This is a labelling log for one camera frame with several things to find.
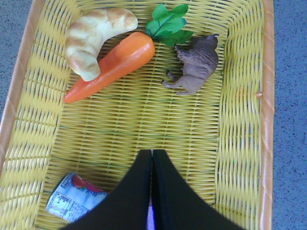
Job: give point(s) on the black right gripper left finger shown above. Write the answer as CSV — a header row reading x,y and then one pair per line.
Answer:
x,y
126,207

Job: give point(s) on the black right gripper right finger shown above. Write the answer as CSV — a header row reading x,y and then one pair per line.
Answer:
x,y
176,206

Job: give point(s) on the small printed can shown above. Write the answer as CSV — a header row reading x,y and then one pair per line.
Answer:
x,y
73,197

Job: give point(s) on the yellow woven basket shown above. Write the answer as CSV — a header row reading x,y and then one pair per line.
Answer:
x,y
220,139

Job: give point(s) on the brown toy bison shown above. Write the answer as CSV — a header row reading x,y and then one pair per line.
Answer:
x,y
199,63

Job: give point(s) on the orange toy carrot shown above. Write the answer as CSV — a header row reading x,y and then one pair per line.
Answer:
x,y
135,50

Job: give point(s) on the toy croissant bread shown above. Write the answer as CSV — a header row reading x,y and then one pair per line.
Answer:
x,y
86,35

